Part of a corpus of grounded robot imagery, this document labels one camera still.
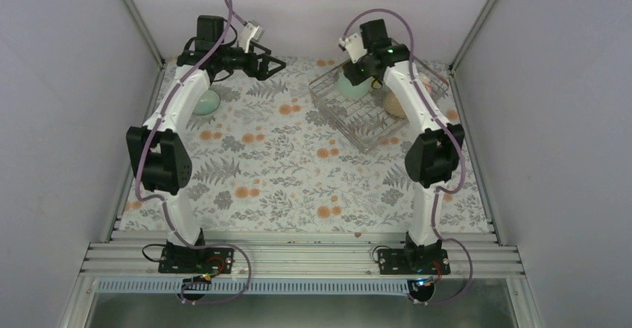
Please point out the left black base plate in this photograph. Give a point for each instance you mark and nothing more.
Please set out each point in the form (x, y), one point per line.
(183, 260)

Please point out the aluminium mounting rail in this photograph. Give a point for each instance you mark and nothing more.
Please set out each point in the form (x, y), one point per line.
(300, 261)

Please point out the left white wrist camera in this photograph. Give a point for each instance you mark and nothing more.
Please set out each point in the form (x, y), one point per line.
(251, 32)

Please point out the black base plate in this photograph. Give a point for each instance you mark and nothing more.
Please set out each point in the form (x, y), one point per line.
(400, 262)
(183, 260)

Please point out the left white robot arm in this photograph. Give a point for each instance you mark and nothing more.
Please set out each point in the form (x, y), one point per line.
(160, 161)

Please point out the pale green pink-base bowl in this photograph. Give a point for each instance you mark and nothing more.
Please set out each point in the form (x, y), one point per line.
(207, 104)

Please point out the beige bowl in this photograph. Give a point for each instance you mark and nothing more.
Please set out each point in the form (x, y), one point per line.
(392, 106)

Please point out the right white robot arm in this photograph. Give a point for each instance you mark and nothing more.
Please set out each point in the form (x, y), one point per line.
(436, 150)

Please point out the yellow bowl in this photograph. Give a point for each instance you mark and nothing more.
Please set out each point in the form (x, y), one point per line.
(376, 84)

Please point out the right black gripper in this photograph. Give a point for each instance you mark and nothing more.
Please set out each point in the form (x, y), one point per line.
(355, 77)

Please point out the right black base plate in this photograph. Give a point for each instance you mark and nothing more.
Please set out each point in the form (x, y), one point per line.
(400, 262)

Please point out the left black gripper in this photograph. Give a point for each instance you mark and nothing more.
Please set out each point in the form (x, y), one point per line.
(252, 69)

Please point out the wire dish rack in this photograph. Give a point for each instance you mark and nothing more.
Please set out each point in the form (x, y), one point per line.
(363, 122)

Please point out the floral table mat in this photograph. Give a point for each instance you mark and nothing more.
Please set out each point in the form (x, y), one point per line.
(263, 162)

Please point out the celadon green bowl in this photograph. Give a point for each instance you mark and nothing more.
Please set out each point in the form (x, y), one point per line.
(350, 91)

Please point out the white bowl red rim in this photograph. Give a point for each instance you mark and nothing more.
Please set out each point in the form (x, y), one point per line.
(426, 81)

